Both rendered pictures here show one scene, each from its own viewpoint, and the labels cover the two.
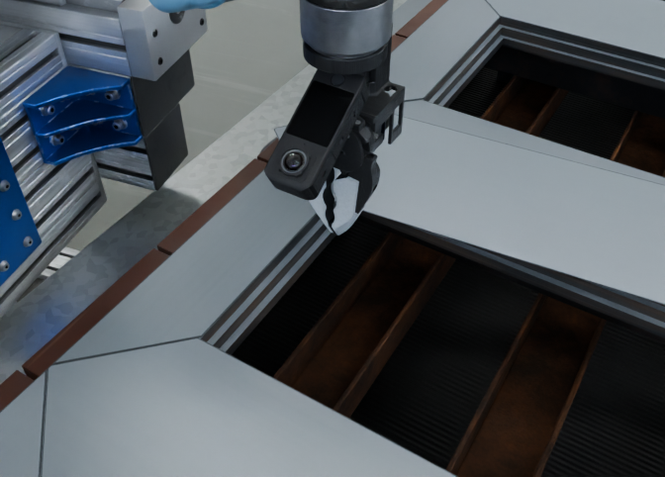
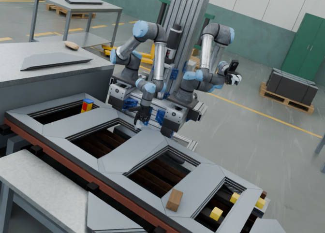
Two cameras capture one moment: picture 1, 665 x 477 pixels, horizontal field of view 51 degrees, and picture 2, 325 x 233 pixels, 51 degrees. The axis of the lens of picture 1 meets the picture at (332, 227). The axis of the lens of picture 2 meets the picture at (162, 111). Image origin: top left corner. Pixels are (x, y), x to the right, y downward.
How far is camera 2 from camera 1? 229 cm
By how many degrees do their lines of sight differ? 69
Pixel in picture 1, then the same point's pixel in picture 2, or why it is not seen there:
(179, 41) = (171, 118)
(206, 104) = not seen: hidden behind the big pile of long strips
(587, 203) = (140, 149)
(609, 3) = (211, 179)
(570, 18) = (202, 171)
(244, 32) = not seen: outside the picture
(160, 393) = (111, 113)
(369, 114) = (140, 112)
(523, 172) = (147, 146)
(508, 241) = (132, 139)
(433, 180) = (145, 138)
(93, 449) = (105, 109)
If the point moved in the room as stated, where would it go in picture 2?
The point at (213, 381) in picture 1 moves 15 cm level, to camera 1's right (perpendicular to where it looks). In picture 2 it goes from (112, 116) to (110, 125)
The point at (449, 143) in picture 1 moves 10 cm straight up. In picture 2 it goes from (155, 143) to (159, 130)
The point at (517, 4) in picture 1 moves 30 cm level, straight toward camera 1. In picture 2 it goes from (207, 167) to (165, 150)
